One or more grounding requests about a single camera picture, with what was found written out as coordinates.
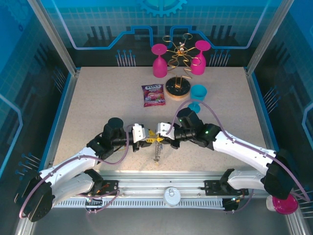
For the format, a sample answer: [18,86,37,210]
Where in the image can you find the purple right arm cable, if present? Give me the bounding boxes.
[166,99,311,214]

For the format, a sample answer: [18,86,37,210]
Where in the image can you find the aluminium table side rail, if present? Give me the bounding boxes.
[245,68,304,235]
[13,70,80,235]

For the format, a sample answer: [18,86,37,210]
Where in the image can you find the silver tin can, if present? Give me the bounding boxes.
[163,187,181,207]

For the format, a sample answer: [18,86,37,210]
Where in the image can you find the purple candy bag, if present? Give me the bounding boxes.
[141,83,166,108]

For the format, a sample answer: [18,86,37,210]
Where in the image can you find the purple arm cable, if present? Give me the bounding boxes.
[166,99,311,214]
[19,124,135,219]

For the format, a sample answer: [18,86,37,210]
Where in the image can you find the aluminium mounting rail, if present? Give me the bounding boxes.
[58,170,267,199]

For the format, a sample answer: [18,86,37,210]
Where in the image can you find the pink plastic cup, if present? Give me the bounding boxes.
[271,194,299,215]

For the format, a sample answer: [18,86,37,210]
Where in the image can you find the gold wire glass rack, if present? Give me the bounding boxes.
[162,33,206,101]

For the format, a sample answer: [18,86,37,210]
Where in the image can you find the silver keyring with keys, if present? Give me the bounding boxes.
[153,142,164,161]

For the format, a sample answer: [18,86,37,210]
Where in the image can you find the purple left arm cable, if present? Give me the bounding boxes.
[19,124,135,219]

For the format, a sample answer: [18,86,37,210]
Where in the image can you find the white slotted cable duct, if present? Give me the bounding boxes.
[53,198,225,209]

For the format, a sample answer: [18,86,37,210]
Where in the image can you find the aluminium frame post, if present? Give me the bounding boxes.
[27,0,81,76]
[245,0,287,76]

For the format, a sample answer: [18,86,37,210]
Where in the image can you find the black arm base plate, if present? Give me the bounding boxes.
[204,180,249,196]
[74,180,120,196]

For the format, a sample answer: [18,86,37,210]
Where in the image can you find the pink plastic goblet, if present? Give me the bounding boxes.
[190,40,211,75]
[151,43,168,78]

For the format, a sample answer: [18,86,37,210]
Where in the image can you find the teal plastic goblet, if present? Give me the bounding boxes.
[187,84,208,114]

